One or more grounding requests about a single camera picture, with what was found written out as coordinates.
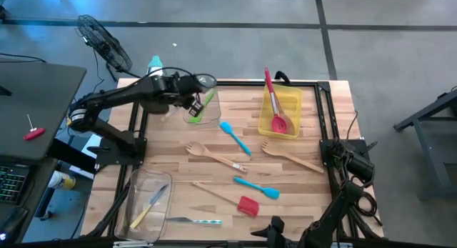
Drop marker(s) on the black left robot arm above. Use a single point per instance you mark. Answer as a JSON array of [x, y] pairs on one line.
[[118, 94]]

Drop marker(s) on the laptop with backlit keyboard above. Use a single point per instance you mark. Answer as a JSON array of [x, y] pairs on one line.
[[12, 183]]

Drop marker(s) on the blue silicone spoon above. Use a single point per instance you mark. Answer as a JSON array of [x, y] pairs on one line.
[[226, 127]]

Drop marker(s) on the wooden spoon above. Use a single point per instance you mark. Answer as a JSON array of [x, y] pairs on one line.
[[288, 128]]

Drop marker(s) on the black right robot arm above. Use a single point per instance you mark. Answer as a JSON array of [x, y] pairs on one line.
[[342, 201]]

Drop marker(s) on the black device with green light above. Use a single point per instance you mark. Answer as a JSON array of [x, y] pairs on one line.
[[12, 223]]

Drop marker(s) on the black desk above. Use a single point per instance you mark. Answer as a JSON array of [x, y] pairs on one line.
[[35, 98]]

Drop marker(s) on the black aluminium table frame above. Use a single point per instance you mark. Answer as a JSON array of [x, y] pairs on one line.
[[242, 83]]

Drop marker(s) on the white paper sheet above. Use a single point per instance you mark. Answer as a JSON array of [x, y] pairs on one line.
[[91, 148]]

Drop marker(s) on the dark metal stand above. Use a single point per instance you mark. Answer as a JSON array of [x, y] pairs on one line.
[[425, 110]]

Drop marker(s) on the green silicone spatula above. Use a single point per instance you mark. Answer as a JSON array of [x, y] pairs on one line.
[[205, 106]]

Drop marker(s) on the silver frame bracket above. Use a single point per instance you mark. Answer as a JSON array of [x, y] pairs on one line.
[[132, 244], [335, 245]]

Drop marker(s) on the blue silicone spatula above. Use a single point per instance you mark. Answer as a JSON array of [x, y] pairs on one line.
[[272, 193]]

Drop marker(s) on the black frame clamp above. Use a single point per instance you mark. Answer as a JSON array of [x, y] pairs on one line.
[[283, 75]]

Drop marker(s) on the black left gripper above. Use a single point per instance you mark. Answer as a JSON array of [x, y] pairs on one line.
[[184, 87]]

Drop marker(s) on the black floor fan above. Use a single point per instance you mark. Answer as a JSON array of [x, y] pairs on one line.
[[103, 44]]

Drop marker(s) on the plain wooden spork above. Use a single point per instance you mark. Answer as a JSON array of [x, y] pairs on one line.
[[271, 148]]

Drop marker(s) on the tall clear plastic container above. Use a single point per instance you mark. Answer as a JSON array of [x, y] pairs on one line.
[[212, 112]]

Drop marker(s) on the yellow plastic bin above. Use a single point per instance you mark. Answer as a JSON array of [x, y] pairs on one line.
[[294, 98]]

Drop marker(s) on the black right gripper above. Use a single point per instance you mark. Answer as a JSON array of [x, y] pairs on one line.
[[280, 241]]

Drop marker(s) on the red slotted spoon metal shaft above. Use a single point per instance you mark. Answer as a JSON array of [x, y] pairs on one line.
[[278, 124]]

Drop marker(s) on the large clear plastic bin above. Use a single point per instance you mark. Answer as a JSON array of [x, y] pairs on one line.
[[150, 176]]

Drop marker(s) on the white and yellow can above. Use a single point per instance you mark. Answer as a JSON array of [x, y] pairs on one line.
[[62, 181]]

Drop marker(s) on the wooden spork with label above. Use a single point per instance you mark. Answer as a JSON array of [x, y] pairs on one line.
[[198, 148]]

